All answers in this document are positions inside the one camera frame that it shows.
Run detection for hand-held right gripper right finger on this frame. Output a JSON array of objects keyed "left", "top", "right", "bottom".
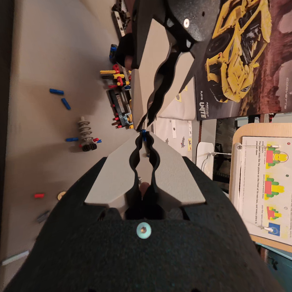
[{"left": 144, "top": 132, "right": 206, "bottom": 220}]

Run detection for yellow car lego set box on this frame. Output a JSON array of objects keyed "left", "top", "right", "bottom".
[{"left": 194, "top": 0, "right": 292, "bottom": 121}]

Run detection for wooden document board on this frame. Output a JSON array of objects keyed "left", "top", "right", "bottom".
[{"left": 229, "top": 123, "right": 292, "bottom": 252}]

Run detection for grey lego gear shaft assembly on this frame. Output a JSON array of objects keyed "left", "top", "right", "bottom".
[{"left": 66, "top": 116, "right": 102, "bottom": 152}]

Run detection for long dark lego chassis assembly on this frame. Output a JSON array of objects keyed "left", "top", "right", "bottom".
[{"left": 100, "top": 44, "right": 135, "bottom": 130}]

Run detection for small pile of lego beams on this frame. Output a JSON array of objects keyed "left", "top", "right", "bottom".
[{"left": 111, "top": 0, "right": 131, "bottom": 37}]

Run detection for open instruction booklet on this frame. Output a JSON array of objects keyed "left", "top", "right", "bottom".
[{"left": 152, "top": 76, "right": 197, "bottom": 160}]

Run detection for scattered lego pins and connectors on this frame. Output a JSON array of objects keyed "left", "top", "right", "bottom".
[{"left": 34, "top": 191, "right": 67, "bottom": 224}]

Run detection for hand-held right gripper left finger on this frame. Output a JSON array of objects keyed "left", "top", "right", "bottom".
[{"left": 84, "top": 132, "right": 144, "bottom": 220}]

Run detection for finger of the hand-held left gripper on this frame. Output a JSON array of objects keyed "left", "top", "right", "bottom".
[
  {"left": 131, "top": 18, "right": 177, "bottom": 131},
  {"left": 143, "top": 51, "right": 196, "bottom": 131}
]

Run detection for printed paper sheet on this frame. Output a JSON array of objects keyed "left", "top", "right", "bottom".
[{"left": 238, "top": 136, "right": 292, "bottom": 245}]

